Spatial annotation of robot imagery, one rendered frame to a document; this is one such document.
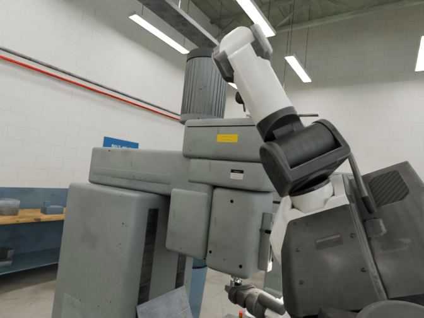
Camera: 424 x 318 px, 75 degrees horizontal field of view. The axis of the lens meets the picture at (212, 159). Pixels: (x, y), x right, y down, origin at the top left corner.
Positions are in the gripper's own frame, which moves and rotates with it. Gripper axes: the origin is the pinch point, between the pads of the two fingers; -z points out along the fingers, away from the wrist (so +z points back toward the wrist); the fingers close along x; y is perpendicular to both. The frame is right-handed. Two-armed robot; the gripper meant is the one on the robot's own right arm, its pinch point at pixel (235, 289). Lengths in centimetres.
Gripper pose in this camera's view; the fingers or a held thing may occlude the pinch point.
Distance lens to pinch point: 119.9
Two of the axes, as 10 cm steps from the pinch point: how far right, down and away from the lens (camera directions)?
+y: -1.0, 9.9, -0.7
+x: -8.2, -1.2, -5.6
